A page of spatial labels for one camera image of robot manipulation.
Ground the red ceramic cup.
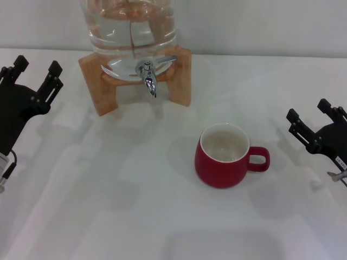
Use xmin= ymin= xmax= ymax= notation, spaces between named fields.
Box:
xmin=194 ymin=122 xmax=271 ymax=188

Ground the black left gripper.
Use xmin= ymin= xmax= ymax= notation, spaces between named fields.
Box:
xmin=0 ymin=55 xmax=65 ymax=157

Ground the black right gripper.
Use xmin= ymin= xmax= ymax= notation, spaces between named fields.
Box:
xmin=286 ymin=98 xmax=347 ymax=173

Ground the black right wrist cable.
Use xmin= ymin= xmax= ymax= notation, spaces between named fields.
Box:
xmin=327 ymin=169 xmax=347 ymax=187

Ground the glass water dispenser jar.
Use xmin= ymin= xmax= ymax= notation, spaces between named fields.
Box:
xmin=79 ymin=0 xmax=178 ymax=82

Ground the chrome faucet with lever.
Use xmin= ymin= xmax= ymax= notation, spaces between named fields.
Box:
xmin=134 ymin=55 xmax=178 ymax=99

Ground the wooden dispenser stand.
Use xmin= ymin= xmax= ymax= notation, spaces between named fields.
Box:
xmin=78 ymin=45 xmax=192 ymax=117

